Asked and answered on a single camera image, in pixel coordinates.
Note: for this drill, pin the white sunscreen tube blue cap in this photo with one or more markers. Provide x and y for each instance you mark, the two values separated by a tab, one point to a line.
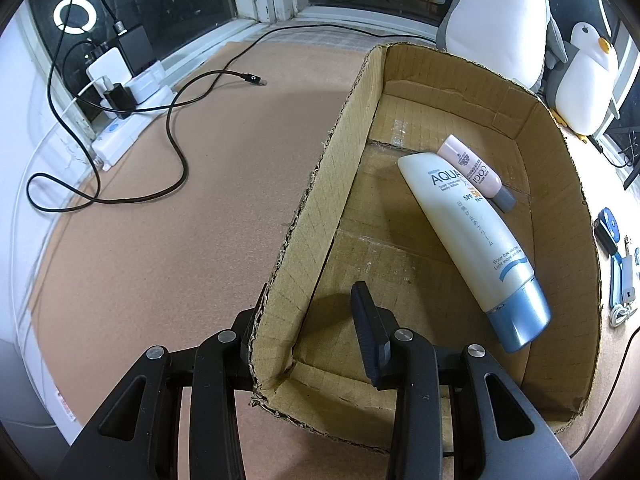
475	240

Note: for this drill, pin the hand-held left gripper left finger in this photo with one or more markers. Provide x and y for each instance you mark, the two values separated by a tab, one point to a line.
215	385

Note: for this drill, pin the cardboard box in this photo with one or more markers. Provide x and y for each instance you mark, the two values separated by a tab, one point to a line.
325	185

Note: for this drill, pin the white power strip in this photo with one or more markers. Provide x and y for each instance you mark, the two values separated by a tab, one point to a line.
120	137

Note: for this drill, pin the small black plug charger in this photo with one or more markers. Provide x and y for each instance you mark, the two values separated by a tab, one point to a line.
120	100

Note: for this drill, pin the large penguin plush toy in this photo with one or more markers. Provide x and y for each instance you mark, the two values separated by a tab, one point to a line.
500	15

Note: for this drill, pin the white laptop power adapter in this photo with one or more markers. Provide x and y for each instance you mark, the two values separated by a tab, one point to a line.
112	65

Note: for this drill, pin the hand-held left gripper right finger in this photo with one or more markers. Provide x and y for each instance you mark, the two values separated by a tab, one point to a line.
367	330

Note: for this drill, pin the small pink cosmetic tube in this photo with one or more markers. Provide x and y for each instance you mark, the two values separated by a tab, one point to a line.
467	162

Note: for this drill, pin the small penguin plush toy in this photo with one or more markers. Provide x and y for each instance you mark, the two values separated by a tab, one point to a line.
585	90

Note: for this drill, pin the white plug adapter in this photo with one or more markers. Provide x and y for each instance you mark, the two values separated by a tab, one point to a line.
147	82

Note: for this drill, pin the black power adapter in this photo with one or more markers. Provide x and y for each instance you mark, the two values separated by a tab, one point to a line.
135	47

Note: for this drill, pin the black stand leg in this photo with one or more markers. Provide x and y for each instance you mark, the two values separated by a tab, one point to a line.
632	172

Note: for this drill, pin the patterned case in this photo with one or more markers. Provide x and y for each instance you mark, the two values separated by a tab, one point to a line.
606	242

